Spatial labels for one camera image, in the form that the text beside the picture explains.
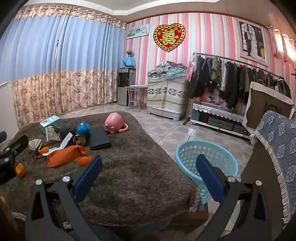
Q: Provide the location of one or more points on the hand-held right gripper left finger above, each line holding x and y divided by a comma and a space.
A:
89, 178

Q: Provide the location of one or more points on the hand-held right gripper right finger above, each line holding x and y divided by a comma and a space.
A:
210, 180

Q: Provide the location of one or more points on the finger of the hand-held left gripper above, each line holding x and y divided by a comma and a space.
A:
2, 136
17, 143

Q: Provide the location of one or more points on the small orange fruit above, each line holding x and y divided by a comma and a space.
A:
85, 160

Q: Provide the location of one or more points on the light blue plastic basket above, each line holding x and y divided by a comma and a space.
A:
185, 160

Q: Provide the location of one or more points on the white paper strip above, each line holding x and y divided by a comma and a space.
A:
66, 140

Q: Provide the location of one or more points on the blue plastic bag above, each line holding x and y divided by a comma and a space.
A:
82, 128

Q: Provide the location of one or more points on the grey cloth pouch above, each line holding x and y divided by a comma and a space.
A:
35, 144

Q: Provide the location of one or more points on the orange plastic bag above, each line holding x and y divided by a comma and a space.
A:
64, 156

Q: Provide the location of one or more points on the teal tissue box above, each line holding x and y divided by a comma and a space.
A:
49, 121

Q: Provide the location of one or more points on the black flat case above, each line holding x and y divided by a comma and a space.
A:
99, 139

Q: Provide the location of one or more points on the wooden coffee table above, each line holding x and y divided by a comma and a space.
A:
192, 220

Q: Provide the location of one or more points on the brown shaggy rug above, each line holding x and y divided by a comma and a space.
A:
138, 185

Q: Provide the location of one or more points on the dark grey roll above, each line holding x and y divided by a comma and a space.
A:
67, 131

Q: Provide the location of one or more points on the brown sofa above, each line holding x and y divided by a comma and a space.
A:
261, 166

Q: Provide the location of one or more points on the low television cabinet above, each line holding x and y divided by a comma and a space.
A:
219, 126

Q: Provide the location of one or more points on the white lace cloth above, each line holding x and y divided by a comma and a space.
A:
217, 111

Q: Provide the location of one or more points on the blue patterned fringed cloth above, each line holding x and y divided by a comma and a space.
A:
282, 150

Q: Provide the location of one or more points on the grey plastic cabinet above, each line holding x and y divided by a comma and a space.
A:
166, 114

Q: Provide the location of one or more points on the pink printed box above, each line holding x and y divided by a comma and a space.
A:
216, 99

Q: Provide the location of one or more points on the metal stool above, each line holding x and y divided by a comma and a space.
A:
133, 100

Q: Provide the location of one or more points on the brown armchair with white trim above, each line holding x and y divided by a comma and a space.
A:
261, 104

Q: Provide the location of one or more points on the patterned cover cloth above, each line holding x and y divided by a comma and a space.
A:
165, 92

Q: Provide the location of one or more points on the blue floral curtain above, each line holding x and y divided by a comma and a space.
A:
69, 58

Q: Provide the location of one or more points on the row of hanging clothes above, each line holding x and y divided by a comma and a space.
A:
231, 81

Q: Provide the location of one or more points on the grey water dispenser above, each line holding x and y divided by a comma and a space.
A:
126, 83

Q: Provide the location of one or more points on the small folding table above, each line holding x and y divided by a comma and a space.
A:
138, 86

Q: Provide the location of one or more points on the pink hanging bag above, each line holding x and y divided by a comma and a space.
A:
189, 70

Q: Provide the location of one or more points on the pile of folded clothes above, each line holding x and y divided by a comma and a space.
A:
166, 68

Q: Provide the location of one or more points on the metal clothes rack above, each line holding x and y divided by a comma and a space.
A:
231, 59

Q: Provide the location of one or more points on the blue covered water bottle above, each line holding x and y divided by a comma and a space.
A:
129, 62

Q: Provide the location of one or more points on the small potted plant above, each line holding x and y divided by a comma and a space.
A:
130, 53

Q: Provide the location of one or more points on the black coat stand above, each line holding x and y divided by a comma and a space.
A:
294, 78

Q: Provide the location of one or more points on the red gold heart decoration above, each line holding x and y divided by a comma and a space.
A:
169, 37

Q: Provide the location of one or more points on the pink curtain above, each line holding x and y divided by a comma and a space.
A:
281, 44

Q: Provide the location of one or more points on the wall poster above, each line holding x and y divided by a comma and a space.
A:
252, 41

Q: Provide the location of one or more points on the landscape wall picture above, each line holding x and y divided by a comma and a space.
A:
137, 31

